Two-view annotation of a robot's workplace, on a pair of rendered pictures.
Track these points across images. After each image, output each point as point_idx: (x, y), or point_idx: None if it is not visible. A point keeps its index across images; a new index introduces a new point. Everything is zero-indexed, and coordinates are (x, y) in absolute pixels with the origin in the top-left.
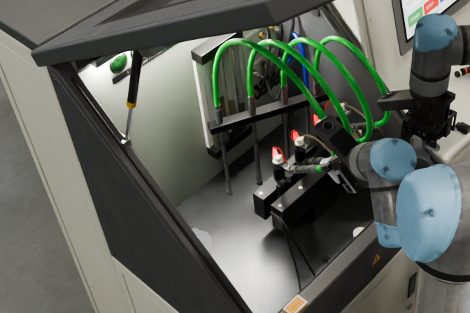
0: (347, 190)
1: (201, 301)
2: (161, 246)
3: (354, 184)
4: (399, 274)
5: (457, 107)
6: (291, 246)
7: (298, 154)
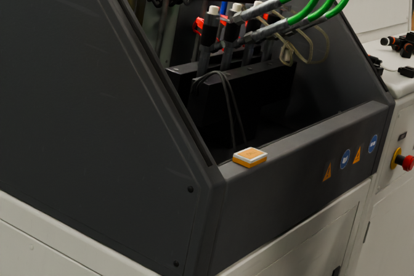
0: None
1: (105, 133)
2: (57, 38)
3: None
4: (330, 245)
5: (391, 64)
6: None
7: (231, 26)
